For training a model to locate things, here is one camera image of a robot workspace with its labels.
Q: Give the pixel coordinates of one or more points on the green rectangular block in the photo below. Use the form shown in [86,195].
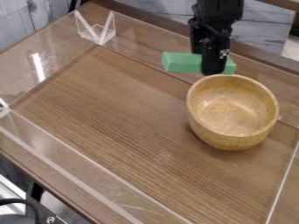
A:
[182,62]

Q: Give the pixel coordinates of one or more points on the black table leg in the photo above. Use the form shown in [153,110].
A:
[35,191]

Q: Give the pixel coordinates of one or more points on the black metal base bracket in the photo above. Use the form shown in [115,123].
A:
[47,217]

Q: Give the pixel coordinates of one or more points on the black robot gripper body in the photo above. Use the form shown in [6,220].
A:
[217,15]

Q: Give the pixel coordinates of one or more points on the brown wooden bowl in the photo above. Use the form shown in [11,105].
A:
[233,111]

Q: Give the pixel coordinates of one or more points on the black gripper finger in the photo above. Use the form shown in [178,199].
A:
[216,51]
[197,37]

